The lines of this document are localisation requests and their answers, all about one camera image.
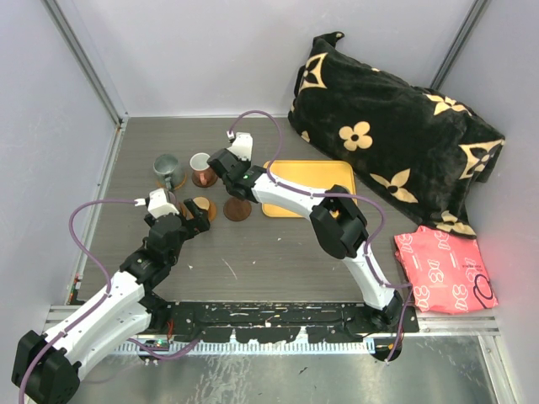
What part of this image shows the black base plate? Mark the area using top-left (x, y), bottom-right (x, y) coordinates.
top-left (141, 301), bottom-right (397, 343)

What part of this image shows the orange cork coaster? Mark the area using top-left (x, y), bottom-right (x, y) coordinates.
top-left (156, 174), bottom-right (187, 191)

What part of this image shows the black floral pillow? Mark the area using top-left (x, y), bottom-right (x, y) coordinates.
top-left (288, 31), bottom-right (505, 238)

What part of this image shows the grey mug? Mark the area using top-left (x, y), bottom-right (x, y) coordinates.
top-left (153, 154), bottom-right (186, 178)

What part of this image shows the purple transparent cup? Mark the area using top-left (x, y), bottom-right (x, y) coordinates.
top-left (167, 191), bottom-right (177, 205)

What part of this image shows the white cable duct rail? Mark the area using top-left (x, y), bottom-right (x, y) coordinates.
top-left (109, 338), bottom-right (376, 355)

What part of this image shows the pink mug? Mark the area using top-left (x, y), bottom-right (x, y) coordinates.
top-left (189, 152), bottom-right (212, 171)

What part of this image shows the small orange cup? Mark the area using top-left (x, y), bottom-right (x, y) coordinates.
top-left (193, 196), bottom-right (211, 211)

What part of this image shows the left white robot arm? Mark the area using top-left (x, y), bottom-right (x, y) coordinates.
top-left (12, 189), bottom-right (211, 403)

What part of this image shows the orange wooden coaster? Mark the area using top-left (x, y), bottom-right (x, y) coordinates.
top-left (179, 199), bottom-right (217, 222)

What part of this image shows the red patterned bag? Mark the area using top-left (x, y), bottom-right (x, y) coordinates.
top-left (394, 226), bottom-right (498, 315)

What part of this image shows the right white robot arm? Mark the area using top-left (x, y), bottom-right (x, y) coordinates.
top-left (207, 133), bottom-right (404, 332)

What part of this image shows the dark brown wooden coaster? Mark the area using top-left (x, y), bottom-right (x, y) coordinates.
top-left (191, 167), bottom-right (218, 188)

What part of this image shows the yellow tray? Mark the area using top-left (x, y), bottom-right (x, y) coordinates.
top-left (271, 160), bottom-right (356, 194)

